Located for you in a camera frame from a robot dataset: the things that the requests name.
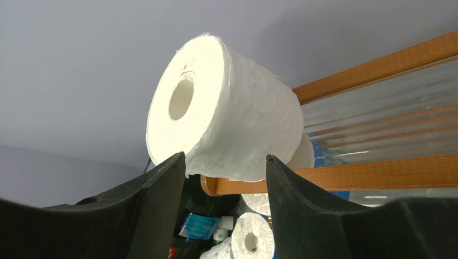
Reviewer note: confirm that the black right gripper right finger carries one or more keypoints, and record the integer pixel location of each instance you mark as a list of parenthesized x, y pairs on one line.
[(310, 222)]

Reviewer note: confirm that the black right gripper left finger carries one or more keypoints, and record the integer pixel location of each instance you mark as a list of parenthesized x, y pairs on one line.
[(133, 220)]

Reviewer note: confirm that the blue paper roll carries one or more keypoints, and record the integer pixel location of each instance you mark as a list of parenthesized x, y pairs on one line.
[(309, 154)]

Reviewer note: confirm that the white paper towel roll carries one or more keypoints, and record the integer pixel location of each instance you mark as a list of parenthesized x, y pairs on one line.
[(224, 111)]

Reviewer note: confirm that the orange wooden shelf rack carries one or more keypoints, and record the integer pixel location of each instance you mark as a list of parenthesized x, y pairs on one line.
[(393, 119)]

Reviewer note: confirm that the blue wrapped roll upright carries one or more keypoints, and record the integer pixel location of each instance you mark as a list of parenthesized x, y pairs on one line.
[(252, 237)]

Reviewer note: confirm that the black plastic toolbox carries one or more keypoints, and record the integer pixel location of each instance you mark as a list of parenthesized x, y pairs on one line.
[(203, 221)]

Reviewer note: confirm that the white dotted wrapped roll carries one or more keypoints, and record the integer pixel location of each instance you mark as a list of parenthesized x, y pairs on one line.
[(220, 251)]

